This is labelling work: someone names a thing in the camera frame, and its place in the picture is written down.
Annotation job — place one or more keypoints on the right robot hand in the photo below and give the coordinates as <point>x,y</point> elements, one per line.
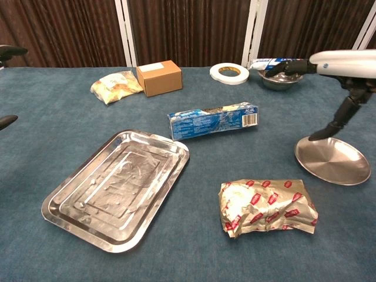
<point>343,63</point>

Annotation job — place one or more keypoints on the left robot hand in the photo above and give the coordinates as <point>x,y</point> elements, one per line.
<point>14,51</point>

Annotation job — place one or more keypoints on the blue cookie box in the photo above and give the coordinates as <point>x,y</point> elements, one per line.
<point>211,122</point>

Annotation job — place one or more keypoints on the gold red snack bag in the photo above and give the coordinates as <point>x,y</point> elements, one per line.
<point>264,208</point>

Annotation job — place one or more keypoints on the brown pleated screen panel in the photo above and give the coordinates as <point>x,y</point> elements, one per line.
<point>373,42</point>
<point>58,29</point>
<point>188,29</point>
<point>311,26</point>

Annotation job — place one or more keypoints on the small steel bowl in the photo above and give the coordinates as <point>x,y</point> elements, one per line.
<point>279,84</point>

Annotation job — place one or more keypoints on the white blue toothpaste tube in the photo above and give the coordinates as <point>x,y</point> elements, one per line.
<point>261,63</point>

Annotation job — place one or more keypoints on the round steel plate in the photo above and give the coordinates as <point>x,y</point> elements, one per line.
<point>335,161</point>

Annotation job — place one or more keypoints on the yellow snack packet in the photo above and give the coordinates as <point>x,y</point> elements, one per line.
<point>114,86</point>

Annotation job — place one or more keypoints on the white tape roll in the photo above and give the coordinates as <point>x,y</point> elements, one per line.
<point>215,75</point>

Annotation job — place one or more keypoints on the teal tablecloth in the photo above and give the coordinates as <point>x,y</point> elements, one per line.
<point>147,111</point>

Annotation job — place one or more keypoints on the brown cardboard box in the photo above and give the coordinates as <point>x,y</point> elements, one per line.
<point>161,79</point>

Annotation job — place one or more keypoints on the rectangular steel tray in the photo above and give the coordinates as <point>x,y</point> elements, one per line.
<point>117,191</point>

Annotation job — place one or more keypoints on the white screen frame post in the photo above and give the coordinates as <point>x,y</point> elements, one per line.
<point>127,35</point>
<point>365,36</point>
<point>253,35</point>

